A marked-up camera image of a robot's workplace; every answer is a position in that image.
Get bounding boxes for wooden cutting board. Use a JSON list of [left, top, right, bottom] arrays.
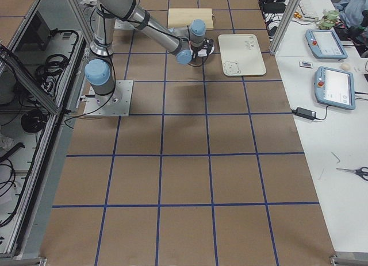
[[167, 8, 214, 29]]

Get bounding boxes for white tray with bear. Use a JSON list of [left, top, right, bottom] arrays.
[[218, 34, 266, 76]]

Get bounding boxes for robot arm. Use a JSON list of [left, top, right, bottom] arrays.
[[85, 59, 115, 106], [90, 0, 214, 64]]

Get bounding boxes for aluminium frame post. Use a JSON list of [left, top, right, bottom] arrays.
[[270, 0, 300, 55]]

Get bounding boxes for upper teach pendant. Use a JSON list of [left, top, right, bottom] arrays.
[[305, 29, 348, 60]]

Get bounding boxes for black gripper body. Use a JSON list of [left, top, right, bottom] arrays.
[[191, 46, 208, 61]]

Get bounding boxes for lower teach pendant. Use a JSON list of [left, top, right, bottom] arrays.
[[314, 66, 356, 110]]

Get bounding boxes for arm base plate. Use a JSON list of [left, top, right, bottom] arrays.
[[114, 18, 135, 30], [83, 80, 133, 117]]

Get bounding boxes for teach pendant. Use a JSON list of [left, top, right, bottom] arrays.
[[314, 66, 356, 110], [305, 29, 348, 60]]

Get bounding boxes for black power adapter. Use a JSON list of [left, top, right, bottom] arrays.
[[292, 107, 316, 121]]

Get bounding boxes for small white card box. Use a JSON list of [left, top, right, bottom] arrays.
[[299, 61, 313, 68]]

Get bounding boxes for black braided cable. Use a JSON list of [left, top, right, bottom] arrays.
[[188, 40, 215, 67]]

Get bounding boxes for black scissors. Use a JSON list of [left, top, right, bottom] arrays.
[[337, 167, 368, 181]]

